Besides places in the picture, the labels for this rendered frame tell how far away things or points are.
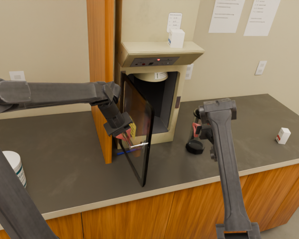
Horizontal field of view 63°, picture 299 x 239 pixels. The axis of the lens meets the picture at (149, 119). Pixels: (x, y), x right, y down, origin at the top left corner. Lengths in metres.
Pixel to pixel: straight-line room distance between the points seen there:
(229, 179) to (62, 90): 0.47
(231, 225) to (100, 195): 0.61
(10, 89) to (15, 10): 0.95
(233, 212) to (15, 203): 0.48
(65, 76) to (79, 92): 0.83
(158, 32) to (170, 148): 0.62
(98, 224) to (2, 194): 0.83
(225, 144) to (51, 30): 1.08
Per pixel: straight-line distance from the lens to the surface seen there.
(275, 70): 2.23
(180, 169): 1.26
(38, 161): 1.30
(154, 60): 1.01
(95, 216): 1.23
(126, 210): 1.25
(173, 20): 1.08
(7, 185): 0.50
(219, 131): 0.68
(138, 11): 1.01
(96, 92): 0.75
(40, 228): 0.56
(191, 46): 1.07
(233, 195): 0.67
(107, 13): 0.89
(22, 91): 0.51
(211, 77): 1.86
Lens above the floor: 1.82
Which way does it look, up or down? 34 degrees down
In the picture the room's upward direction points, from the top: 7 degrees clockwise
